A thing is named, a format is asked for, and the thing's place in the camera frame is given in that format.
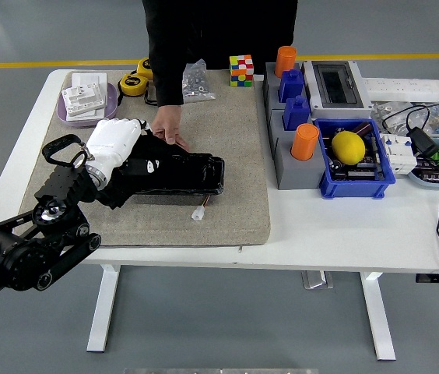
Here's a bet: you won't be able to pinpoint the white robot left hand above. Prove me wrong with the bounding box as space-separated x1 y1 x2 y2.
85 118 153 181

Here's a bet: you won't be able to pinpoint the person's right hand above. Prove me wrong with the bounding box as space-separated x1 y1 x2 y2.
151 104 191 152

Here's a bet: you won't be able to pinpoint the black rag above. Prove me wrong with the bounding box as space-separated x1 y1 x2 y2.
97 132 189 210

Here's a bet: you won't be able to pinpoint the black glossy panel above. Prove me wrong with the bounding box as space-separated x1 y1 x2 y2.
129 151 227 196

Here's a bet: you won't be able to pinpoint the purple tray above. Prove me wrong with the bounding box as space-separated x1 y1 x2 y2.
55 82 119 129

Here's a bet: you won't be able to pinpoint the white cover plate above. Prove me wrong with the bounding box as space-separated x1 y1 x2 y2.
66 82 118 120

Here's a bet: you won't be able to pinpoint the clear bag of nuts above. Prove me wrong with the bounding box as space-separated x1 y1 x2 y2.
181 58 216 103

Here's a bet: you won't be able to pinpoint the white socket plate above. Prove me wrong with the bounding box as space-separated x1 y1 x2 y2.
61 83 107 118

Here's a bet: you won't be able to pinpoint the yellow tape measure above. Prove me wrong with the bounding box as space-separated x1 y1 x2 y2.
118 72 149 97
136 57 153 80

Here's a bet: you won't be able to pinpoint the colourful puzzle cube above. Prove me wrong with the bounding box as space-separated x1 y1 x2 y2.
229 54 255 88

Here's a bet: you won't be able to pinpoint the grey-brown mat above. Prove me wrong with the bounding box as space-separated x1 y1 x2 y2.
19 69 271 249

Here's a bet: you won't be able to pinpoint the grey holder block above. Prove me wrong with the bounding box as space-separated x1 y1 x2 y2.
262 61 314 118
268 109 326 191

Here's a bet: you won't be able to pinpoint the person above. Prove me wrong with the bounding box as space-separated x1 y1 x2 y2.
142 0 299 75

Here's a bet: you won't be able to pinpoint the blue block with knob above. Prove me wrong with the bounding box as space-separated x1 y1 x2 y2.
283 95 311 131
278 69 305 104

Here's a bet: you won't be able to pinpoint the orange cylinder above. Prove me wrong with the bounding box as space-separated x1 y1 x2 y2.
290 122 320 161
274 45 297 78

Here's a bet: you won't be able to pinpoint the grey distribution box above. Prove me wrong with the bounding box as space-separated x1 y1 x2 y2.
302 60 374 119

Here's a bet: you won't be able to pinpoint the white table leg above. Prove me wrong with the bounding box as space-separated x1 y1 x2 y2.
359 271 396 362
86 264 121 354

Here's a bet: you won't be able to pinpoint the yellow lemon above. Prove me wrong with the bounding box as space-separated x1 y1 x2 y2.
331 130 367 164

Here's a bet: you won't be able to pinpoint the brown cylindrical capacitor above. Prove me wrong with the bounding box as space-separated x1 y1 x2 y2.
350 121 372 137

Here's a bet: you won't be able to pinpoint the blue plastic bin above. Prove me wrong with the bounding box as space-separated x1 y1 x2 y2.
313 118 396 200

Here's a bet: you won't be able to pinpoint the dark circuit board parts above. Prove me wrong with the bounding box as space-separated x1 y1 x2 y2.
328 155 385 182

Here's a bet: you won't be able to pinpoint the silver floor plate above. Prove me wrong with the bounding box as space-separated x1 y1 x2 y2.
300 270 334 290

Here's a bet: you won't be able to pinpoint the clear bag of washers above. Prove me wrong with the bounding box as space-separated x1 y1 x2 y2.
371 100 408 133

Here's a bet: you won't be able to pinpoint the white circuit breaker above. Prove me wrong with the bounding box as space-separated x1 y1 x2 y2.
378 132 418 175

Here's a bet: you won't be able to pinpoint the white power strip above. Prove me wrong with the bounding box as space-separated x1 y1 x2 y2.
361 77 439 103

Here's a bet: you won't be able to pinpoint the brown electronic modules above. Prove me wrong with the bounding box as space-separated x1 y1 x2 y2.
416 157 439 183

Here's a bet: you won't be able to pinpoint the black wrist strap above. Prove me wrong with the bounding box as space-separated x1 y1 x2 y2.
143 87 161 106

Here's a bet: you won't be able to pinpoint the white flat switch plate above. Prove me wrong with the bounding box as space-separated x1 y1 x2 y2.
71 72 108 94

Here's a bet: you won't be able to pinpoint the white connector with wires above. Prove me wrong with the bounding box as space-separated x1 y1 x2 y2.
191 194 211 222

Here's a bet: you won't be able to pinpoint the black power adapter with cord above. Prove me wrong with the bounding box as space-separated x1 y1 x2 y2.
381 101 439 286

